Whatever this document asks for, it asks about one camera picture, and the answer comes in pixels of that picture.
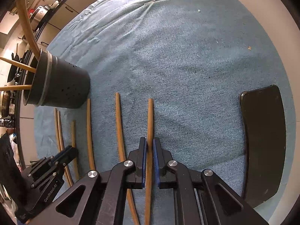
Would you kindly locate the lidded steel wok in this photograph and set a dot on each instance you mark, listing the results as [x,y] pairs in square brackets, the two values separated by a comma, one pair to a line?
[5,103]

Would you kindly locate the metal paper clip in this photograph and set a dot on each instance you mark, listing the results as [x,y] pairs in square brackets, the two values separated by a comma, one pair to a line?
[150,2]

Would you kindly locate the wooden chopstick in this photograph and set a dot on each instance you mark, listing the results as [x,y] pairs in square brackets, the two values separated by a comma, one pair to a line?
[149,162]
[122,154]
[58,141]
[19,65]
[89,136]
[61,145]
[26,27]
[73,141]

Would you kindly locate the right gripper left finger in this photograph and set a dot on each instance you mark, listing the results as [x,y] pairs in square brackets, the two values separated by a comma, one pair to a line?
[99,198]

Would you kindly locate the black utensil holder cup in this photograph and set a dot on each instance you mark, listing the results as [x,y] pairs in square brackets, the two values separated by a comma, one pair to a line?
[56,83]

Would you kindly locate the black smartphone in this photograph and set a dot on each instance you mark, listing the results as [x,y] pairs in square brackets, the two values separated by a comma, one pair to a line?
[263,119]

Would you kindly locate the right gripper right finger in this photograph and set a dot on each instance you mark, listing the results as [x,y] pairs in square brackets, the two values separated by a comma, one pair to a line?
[200,197]

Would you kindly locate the blue-green table cloth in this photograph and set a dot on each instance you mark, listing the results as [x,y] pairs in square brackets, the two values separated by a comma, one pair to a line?
[193,58]

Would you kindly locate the silver rice cooker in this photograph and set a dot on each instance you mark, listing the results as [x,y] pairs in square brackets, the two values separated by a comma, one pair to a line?
[39,13]

